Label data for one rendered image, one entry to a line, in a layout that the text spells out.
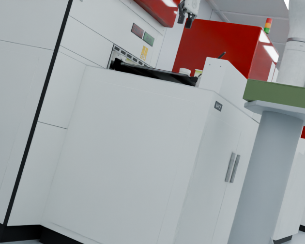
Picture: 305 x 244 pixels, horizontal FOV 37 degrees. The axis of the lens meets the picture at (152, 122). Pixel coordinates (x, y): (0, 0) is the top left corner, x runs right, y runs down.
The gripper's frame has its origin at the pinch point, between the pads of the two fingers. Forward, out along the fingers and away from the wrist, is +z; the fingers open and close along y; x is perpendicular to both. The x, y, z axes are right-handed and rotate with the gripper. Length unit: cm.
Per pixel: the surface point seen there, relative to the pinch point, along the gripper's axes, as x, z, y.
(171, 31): 233, -77, 281
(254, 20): 200, -145, 424
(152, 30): 31.4, 1.1, 14.4
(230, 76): -36.5, 24.0, -8.0
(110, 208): -10, 89, -29
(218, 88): -37, 31, -16
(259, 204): -63, 70, -10
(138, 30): 28.4, 5.8, 0.4
